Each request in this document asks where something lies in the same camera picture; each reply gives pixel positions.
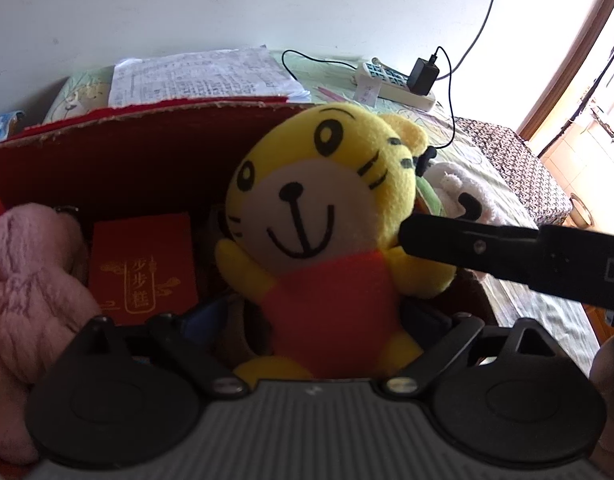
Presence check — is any green plush toy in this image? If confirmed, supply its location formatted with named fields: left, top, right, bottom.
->
left=413, top=146, right=445, bottom=216

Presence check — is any pink plush toy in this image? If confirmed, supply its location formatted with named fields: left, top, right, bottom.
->
left=0, top=204, right=100, bottom=465

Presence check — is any yellow tiger plush toy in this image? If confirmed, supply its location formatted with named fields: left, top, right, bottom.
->
left=215, top=103, right=456, bottom=386

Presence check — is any small red booklet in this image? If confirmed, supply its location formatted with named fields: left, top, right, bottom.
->
left=88, top=214, right=199, bottom=325

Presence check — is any white power strip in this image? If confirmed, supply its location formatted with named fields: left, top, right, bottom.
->
left=354, top=62, right=436, bottom=112

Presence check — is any stack of printed papers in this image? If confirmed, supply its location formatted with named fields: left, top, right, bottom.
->
left=108, top=46, right=310, bottom=107

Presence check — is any wooden door frame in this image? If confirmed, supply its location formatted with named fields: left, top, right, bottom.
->
left=517, top=0, right=614, bottom=141

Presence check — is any red cardboard box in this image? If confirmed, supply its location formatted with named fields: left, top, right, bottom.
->
left=0, top=95, right=498, bottom=480

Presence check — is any metal bowl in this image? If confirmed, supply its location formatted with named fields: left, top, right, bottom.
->
left=569, top=193, right=594, bottom=230

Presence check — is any brown patterned cloth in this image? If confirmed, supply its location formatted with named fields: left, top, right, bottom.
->
left=456, top=117, right=572, bottom=226

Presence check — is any white rabbit plush toy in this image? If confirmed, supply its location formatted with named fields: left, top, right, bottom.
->
left=423, top=162, right=502, bottom=226

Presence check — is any pink candy wrapper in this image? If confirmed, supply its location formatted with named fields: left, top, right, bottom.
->
left=316, top=86, right=356, bottom=104

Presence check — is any black charger adapter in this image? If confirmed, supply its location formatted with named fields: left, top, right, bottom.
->
left=407, top=54, right=439, bottom=96

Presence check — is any pile of clutter bags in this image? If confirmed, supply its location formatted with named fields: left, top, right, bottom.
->
left=0, top=110, right=25, bottom=142

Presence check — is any cartoon print bed sheet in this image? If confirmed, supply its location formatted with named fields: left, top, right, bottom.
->
left=45, top=51, right=600, bottom=372

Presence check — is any person's right hand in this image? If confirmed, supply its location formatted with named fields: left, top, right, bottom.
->
left=589, top=336, right=614, bottom=479

